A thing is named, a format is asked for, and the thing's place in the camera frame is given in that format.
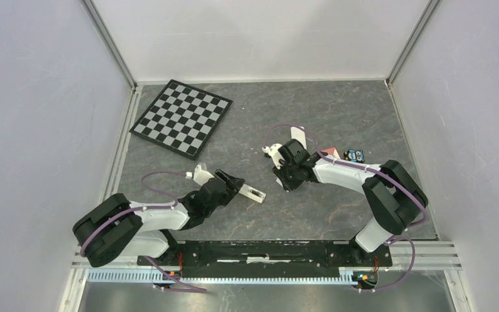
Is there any white slim remote control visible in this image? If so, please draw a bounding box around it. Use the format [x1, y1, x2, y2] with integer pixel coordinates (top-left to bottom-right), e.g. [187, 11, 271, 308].
[238, 184, 266, 203]

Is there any white slim battery cover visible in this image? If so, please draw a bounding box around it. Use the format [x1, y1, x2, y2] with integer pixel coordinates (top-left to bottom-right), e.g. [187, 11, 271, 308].
[290, 127, 307, 150]

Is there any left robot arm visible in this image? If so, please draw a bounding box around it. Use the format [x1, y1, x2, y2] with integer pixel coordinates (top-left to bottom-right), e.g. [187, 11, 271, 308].
[72, 164, 251, 268]

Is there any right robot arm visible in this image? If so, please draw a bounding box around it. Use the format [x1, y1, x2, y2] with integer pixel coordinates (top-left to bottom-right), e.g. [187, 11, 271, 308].
[262, 138, 429, 265]

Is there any red playing card box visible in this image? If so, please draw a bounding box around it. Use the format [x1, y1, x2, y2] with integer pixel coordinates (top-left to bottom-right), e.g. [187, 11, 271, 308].
[321, 147, 341, 159]

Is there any blue owl figurine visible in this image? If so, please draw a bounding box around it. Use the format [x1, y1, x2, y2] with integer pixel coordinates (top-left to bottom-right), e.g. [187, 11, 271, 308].
[344, 149, 365, 163]

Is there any black white chessboard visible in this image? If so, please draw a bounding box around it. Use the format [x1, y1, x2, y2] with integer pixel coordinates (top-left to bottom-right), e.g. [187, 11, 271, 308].
[129, 79, 233, 161]

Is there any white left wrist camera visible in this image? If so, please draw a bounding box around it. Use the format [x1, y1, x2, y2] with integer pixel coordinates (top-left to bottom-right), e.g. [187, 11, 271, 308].
[185, 163, 214, 186]

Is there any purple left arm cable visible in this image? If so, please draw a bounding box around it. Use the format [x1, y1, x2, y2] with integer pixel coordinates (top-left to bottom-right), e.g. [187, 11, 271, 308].
[79, 170, 190, 258]

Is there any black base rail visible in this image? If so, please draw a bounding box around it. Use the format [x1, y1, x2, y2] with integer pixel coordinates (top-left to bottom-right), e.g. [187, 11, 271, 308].
[155, 240, 393, 278]

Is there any white cable duct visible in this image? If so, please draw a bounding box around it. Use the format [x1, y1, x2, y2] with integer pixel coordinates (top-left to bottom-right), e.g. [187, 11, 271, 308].
[87, 268, 357, 286]

